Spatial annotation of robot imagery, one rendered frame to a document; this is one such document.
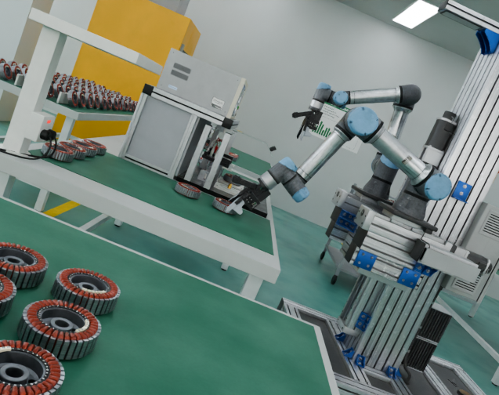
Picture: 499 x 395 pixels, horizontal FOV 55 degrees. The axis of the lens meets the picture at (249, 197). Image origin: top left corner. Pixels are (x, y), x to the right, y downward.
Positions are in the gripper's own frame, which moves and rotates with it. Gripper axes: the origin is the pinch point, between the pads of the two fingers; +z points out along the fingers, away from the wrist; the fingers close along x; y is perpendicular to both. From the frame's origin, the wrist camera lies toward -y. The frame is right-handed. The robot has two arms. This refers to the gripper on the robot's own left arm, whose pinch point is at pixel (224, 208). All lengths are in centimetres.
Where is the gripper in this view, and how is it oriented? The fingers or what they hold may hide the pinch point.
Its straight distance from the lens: 209.6
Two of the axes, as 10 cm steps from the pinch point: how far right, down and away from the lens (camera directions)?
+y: 6.0, 7.8, 1.9
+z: -8.0, 6.0, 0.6
